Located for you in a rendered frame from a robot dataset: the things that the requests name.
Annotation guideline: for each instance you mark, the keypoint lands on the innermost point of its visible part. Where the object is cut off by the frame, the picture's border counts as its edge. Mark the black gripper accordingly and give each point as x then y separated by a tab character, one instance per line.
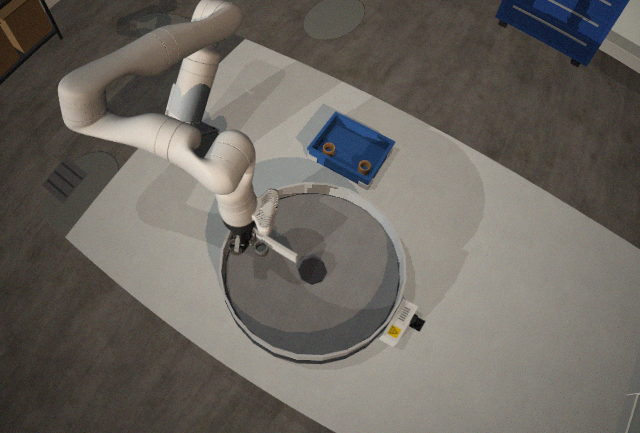
241	234

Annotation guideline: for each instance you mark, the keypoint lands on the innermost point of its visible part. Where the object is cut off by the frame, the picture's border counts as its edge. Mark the blue crate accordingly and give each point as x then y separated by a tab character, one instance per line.
353	142

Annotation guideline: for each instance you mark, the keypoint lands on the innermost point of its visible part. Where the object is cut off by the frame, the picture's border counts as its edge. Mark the bronze ring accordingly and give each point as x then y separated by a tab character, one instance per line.
366	164
329	146

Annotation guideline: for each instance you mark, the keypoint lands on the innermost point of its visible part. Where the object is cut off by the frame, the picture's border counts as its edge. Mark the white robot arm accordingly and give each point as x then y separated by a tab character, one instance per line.
228	166

